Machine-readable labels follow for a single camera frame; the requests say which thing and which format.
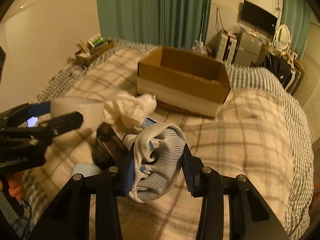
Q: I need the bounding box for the black wall television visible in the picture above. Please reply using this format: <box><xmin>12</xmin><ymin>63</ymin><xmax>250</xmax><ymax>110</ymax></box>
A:
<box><xmin>240</xmin><ymin>0</ymin><xmax>278</xmax><ymax>35</ymax></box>

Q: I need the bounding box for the green checkered bed sheet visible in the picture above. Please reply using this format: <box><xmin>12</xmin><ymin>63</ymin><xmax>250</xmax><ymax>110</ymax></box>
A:
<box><xmin>22</xmin><ymin>38</ymin><xmax>315</xmax><ymax>240</ymax></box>

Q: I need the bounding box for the white cloth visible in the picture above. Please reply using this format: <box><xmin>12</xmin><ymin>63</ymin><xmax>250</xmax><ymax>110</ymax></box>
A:
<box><xmin>103</xmin><ymin>91</ymin><xmax>157</xmax><ymax>129</ymax></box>

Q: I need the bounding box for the green curtain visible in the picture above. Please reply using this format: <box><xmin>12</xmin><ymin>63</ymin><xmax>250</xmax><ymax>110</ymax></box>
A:
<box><xmin>281</xmin><ymin>0</ymin><xmax>311</xmax><ymax>60</ymax></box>
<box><xmin>97</xmin><ymin>0</ymin><xmax>211</xmax><ymax>48</ymax></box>

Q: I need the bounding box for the black jacket on chair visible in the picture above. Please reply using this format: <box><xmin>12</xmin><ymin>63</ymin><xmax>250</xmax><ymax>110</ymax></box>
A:
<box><xmin>250</xmin><ymin>54</ymin><xmax>296</xmax><ymax>88</ymax></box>

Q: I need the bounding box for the blue Vinda tissue pack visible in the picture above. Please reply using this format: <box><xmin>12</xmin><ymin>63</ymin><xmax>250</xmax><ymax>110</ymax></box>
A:
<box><xmin>140</xmin><ymin>118</ymin><xmax>157</xmax><ymax>129</ymax></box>

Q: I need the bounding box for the plaid beige blanket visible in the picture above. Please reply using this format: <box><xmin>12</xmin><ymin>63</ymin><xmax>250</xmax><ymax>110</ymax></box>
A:
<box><xmin>27</xmin><ymin>49</ymin><xmax>293</xmax><ymax>239</ymax></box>

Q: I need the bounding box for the person's left hand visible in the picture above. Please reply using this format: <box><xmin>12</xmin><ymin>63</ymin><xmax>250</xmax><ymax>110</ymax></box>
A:
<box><xmin>6</xmin><ymin>171</ymin><xmax>24</xmax><ymax>200</ymax></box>

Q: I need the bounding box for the green white box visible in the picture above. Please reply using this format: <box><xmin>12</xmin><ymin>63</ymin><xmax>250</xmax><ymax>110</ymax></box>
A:
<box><xmin>87</xmin><ymin>33</ymin><xmax>106</xmax><ymax>48</ymax></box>

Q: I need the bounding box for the large clear water bottle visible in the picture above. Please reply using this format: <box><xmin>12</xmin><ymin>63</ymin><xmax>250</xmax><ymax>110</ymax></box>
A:
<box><xmin>191</xmin><ymin>40</ymin><xmax>207</xmax><ymax>56</ymax></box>

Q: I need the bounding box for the grey mini fridge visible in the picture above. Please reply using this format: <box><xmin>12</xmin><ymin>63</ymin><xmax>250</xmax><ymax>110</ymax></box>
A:
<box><xmin>233</xmin><ymin>31</ymin><xmax>264</xmax><ymax>67</ymax></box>

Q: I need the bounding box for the small cardboard clutter box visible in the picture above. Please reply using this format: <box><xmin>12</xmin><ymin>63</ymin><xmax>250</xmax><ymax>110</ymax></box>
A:
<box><xmin>75</xmin><ymin>40</ymin><xmax>114</xmax><ymax>67</ymax></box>

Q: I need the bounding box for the white oval vanity mirror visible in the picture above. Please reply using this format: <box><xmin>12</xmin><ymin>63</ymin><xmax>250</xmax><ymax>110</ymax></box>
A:
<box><xmin>272</xmin><ymin>24</ymin><xmax>292</xmax><ymax>51</ymax></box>

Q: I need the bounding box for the black remote control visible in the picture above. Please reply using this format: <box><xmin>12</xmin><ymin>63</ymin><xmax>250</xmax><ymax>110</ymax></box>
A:
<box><xmin>92</xmin><ymin>122</ymin><xmax>128</xmax><ymax>170</ymax></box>

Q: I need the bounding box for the open cardboard box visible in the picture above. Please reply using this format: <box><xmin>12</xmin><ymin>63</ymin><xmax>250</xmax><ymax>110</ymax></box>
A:
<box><xmin>137</xmin><ymin>47</ymin><xmax>231</xmax><ymax>118</ymax></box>

